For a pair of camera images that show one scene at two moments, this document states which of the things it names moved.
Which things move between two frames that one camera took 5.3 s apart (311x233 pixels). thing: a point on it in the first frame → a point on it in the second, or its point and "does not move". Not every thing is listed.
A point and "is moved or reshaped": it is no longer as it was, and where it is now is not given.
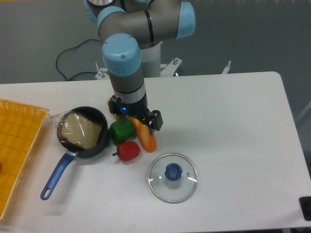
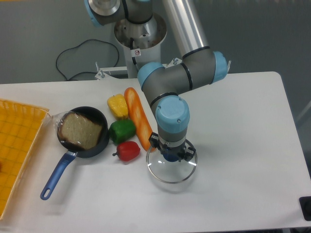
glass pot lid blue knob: x=173 y=178 is moved or reshaped
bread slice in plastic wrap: x=77 y=128 does not move
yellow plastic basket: x=20 y=125 does not move
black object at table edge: x=305 y=204 does not move
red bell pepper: x=127 y=151 does not move
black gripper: x=140 y=110 → x=182 y=152
